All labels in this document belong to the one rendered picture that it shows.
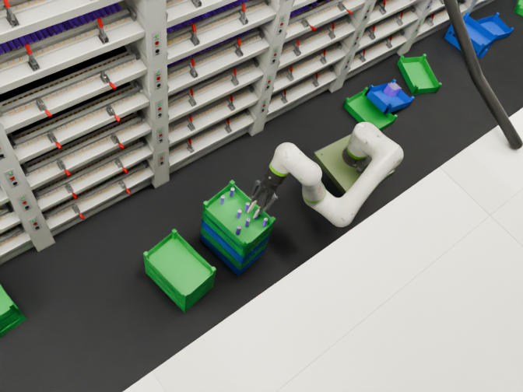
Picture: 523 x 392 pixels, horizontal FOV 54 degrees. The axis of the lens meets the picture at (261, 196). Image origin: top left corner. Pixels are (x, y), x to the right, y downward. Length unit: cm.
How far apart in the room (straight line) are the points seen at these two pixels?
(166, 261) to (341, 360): 181
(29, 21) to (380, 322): 142
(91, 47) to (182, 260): 113
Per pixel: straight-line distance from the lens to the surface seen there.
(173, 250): 264
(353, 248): 97
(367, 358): 91
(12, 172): 231
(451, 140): 370
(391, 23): 370
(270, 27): 265
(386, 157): 267
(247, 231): 253
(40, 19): 187
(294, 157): 220
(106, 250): 284
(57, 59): 202
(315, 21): 290
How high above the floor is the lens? 256
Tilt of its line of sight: 58 degrees down
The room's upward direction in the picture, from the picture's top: 15 degrees clockwise
